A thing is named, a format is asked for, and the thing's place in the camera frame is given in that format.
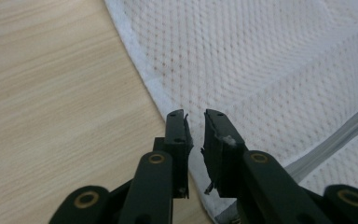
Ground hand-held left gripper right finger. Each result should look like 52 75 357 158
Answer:
200 108 250 199

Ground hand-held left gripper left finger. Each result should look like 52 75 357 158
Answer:
153 108 195 200

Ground white knit garment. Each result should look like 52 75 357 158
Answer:
103 0 358 224

